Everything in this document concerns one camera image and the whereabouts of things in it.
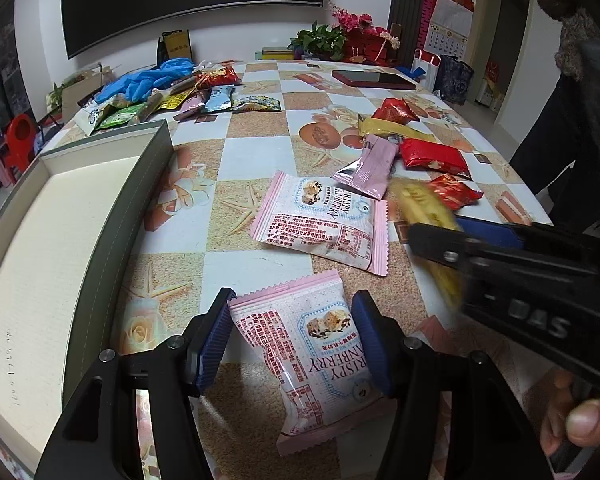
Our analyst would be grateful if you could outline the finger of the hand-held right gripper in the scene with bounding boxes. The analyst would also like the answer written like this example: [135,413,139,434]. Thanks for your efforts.
[407,222,599,277]
[455,216,600,262]

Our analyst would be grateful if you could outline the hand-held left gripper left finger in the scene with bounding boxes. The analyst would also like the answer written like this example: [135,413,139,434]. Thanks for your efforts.
[34,287,238,480]

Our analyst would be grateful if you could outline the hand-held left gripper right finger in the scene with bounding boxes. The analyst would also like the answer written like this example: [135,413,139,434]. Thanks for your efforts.
[351,290,553,480]

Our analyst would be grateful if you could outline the yellow rice cracker packet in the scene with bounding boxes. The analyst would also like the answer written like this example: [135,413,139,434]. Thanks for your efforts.
[397,180,466,311]

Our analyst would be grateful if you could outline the red gold-patterned snack packet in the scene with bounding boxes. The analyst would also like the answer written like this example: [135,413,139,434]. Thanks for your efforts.
[425,173,483,211]

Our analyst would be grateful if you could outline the pink cranberry crisp packet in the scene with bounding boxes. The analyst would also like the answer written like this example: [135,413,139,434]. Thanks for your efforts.
[248,171,390,277]
[227,269,387,457]

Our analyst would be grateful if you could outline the plain red snack packet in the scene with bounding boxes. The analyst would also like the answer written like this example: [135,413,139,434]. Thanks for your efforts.
[399,137,473,182]

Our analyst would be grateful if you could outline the slim pink snack packet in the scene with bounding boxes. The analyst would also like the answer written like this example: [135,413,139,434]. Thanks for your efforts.
[332,134,398,201]

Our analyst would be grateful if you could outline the grey box with white lining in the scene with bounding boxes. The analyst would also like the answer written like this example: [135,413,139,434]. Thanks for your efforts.
[0,120,175,478]

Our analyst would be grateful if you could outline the person's right hand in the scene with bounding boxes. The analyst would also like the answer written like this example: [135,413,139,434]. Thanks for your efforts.
[539,367,600,473]

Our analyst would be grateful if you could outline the gold snack packet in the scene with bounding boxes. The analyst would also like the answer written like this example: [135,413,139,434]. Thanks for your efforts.
[357,116,436,143]

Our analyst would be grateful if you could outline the red pyramid snack packet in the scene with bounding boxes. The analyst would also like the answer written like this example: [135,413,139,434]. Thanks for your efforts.
[371,97,421,125]

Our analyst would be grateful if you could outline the dark patterned bag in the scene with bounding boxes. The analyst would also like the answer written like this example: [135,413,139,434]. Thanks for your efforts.
[437,55,476,106]

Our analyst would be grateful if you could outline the white paper bag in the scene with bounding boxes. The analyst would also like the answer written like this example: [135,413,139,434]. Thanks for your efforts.
[411,50,443,92]

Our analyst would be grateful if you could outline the dark red phone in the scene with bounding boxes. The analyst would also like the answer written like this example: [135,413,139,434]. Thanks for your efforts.
[331,70,417,91]

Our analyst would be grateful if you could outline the red flower box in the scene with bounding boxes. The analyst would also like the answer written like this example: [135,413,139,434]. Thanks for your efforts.
[342,30,398,65]

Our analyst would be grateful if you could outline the checkered floral tablecloth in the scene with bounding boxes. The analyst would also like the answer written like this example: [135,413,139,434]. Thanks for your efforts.
[30,59,553,480]

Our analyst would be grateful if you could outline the colourful dotted snack packet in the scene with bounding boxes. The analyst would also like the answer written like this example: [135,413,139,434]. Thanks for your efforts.
[231,95,282,112]

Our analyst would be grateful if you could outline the green potted plant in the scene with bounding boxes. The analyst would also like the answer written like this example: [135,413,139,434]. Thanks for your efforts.
[287,22,348,61]

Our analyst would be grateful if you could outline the small pink snack packet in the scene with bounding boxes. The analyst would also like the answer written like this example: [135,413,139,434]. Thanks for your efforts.
[177,91,211,113]

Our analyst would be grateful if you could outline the light blue snack packet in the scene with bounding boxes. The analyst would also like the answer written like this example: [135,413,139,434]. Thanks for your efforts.
[204,85,235,113]

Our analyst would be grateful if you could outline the pink artificial flowers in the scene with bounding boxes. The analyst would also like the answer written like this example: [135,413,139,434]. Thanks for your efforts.
[330,2,401,51]

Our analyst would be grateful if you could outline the yellow cartoon snack packet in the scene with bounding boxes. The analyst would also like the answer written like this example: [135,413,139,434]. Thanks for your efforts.
[155,89,191,111]

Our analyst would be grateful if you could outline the brown snack bar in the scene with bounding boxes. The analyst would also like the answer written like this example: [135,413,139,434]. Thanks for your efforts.
[130,92,166,123]

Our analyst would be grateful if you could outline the green snack packet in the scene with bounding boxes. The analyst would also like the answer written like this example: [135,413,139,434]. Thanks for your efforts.
[97,102,146,128]

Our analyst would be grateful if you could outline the stacked colourful boxes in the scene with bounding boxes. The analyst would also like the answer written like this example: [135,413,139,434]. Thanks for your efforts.
[254,46,301,62]

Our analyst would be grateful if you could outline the white cartoon snack packet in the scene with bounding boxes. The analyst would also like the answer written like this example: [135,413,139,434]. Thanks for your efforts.
[75,100,116,136]

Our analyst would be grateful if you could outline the dark brown snack packet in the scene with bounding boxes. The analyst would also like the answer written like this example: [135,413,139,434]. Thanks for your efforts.
[166,77,201,95]

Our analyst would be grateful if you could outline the red chips packet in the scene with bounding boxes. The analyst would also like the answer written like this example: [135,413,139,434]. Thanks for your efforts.
[195,65,242,88]

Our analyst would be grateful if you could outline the red plastic chair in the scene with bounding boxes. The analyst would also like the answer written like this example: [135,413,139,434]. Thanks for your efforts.
[2,112,38,186]

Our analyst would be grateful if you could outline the cardboard box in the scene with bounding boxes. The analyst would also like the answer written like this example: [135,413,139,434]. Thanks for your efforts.
[60,67,118,121]

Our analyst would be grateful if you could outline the small leafy plant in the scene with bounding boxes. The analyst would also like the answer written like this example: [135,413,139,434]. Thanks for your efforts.
[47,77,81,111]

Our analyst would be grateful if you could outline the black and gold bag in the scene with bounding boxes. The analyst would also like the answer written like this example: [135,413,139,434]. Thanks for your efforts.
[157,30,193,66]

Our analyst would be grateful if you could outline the large black screen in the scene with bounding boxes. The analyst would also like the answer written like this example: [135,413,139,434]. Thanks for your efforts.
[60,0,327,60]

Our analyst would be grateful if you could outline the glass display cabinet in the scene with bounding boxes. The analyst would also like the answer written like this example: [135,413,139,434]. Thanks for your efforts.
[0,7,31,121]

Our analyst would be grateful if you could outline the wall calendar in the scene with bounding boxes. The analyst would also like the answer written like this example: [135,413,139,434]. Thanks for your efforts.
[427,0,473,56]

